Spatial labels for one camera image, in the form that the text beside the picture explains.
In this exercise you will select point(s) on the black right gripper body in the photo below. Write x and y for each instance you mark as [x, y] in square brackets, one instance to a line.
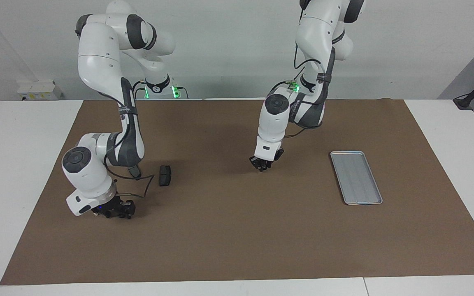
[109, 207]

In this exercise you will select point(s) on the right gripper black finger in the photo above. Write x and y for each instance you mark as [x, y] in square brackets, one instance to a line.
[121, 211]
[131, 207]

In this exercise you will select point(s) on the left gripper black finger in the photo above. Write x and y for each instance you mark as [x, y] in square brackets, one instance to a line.
[255, 162]
[268, 166]

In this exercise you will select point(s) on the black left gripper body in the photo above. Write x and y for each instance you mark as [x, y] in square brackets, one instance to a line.
[277, 155]

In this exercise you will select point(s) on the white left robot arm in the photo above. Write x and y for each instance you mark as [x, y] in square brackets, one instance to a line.
[315, 33]

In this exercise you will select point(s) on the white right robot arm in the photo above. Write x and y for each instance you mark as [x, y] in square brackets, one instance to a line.
[97, 61]

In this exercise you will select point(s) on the silver metal tray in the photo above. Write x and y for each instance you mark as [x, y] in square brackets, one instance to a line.
[356, 177]

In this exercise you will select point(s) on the rectangular grey brake pad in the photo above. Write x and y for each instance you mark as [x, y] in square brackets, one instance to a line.
[165, 175]

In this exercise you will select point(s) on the brown table mat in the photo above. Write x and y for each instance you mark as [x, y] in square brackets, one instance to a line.
[241, 238]

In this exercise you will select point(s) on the white wall socket box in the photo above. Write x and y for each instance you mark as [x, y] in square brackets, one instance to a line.
[39, 90]

